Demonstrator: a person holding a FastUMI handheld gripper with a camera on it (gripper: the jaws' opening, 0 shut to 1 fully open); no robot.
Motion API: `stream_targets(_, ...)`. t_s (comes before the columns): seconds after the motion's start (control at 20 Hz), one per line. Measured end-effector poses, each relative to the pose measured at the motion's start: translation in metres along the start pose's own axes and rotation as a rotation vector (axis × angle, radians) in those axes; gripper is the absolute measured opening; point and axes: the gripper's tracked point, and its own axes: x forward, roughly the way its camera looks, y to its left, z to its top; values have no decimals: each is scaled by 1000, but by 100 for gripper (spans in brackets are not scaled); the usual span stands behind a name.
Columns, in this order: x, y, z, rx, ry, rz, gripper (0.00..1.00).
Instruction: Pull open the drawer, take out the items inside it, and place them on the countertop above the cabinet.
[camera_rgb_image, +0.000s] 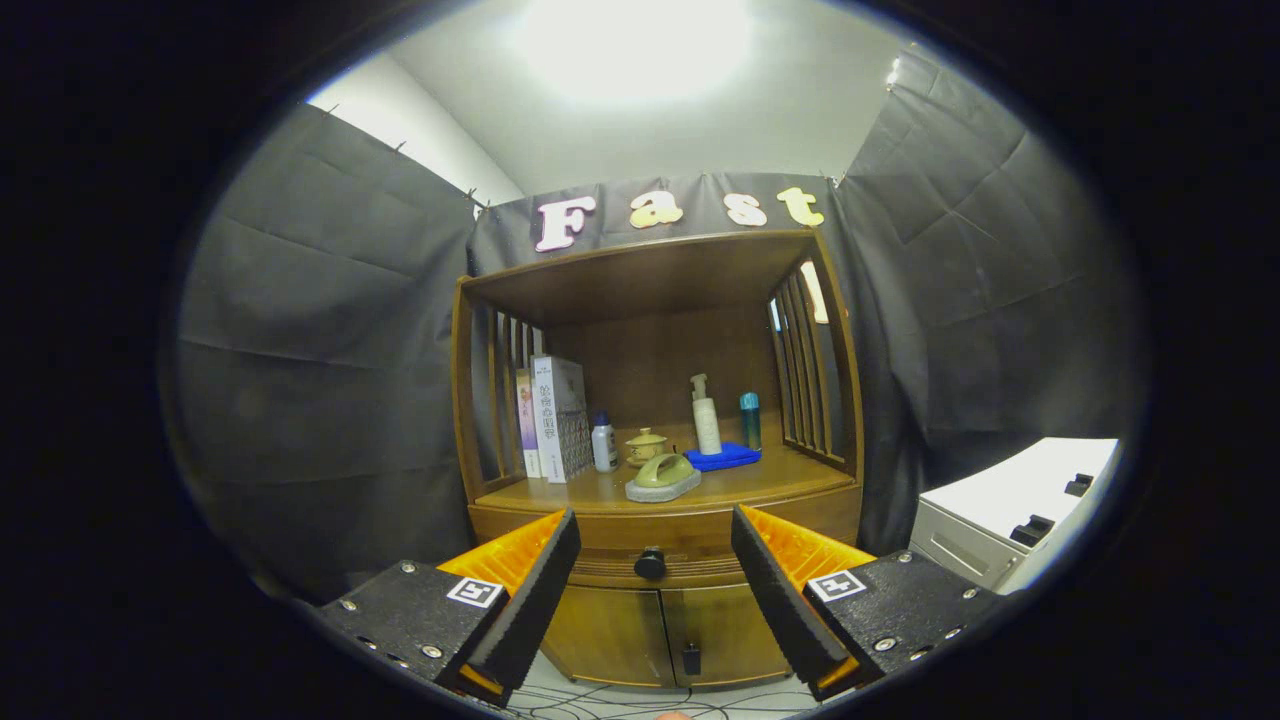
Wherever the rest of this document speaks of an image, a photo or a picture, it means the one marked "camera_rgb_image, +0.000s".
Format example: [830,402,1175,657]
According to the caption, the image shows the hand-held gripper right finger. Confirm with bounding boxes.
[731,504,1006,701]

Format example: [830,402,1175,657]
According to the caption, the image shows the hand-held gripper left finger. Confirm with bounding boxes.
[318,507,583,707]

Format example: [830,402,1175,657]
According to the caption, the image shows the green handled scrubbing brush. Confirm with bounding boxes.
[625,453,703,503]

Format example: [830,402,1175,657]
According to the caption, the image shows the wooden cabinet door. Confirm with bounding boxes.
[540,583,686,689]
[660,580,801,689]

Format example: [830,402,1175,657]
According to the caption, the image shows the wooden countertop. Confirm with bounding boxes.
[472,440,859,516]

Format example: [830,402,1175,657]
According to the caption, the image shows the white drawer unit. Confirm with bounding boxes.
[908,437,1121,596]

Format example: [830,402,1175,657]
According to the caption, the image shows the brown wooden cabinet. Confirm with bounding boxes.
[450,228,866,691]

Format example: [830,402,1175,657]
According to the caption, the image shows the folded blue cloth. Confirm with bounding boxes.
[684,442,763,473]

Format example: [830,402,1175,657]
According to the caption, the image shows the thin pink book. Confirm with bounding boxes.
[516,368,543,479]

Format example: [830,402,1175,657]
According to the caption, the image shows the white patterned book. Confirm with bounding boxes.
[531,355,594,484]

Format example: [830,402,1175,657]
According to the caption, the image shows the white pump bottle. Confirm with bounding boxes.
[689,374,723,456]

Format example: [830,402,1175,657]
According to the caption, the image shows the tangle of black cables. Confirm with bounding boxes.
[505,680,831,720]

